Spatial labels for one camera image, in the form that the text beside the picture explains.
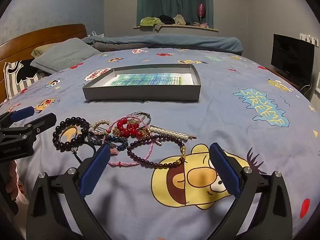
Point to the black cloth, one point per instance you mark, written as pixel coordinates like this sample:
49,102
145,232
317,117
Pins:
166,18

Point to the green cloth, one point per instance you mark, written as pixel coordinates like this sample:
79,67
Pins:
150,21

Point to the pink cloth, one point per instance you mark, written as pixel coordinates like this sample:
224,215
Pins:
200,25

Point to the person's left hand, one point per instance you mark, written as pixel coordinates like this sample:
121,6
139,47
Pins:
11,180

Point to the beige cloth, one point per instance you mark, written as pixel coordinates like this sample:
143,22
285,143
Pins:
178,18

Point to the grey shallow cardboard box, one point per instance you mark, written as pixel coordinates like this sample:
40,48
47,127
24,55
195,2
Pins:
140,93

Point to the black and white striped pillow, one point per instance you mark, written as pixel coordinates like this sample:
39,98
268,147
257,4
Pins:
15,80

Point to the pearl hair clip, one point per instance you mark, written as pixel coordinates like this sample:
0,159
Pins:
170,132

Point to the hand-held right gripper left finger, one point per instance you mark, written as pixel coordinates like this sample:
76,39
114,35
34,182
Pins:
96,172

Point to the olive pillow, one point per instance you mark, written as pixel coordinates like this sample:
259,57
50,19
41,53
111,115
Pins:
41,50

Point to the blue blanket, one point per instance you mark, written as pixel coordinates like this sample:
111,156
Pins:
175,41

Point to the windowsill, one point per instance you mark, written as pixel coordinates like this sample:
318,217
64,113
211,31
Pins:
187,28

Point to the white wall sockets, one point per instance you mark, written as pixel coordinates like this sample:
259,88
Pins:
308,38

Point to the wooden headboard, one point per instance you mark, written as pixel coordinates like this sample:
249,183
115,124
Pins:
50,33

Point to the pink balloon on stick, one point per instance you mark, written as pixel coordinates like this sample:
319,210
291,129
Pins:
201,10

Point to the blue cartoon printed bed sheet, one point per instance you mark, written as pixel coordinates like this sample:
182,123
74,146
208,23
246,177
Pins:
175,120

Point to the grey-blue pillow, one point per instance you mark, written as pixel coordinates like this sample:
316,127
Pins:
65,55

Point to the dark television stand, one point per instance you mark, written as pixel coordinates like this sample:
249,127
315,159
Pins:
287,80

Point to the black television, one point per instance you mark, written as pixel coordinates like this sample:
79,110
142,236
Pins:
292,55

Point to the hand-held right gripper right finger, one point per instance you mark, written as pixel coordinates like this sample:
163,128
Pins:
225,172

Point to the grey folded blanket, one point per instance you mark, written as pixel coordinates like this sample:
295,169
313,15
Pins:
112,46

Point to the white plastic bag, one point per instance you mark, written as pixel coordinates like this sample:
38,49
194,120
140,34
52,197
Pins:
96,33

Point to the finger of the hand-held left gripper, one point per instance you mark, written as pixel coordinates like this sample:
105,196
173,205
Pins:
42,123
23,112

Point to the printed paper sheet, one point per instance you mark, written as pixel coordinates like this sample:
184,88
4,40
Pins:
150,78

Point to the silver bangle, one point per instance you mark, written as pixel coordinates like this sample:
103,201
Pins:
149,120

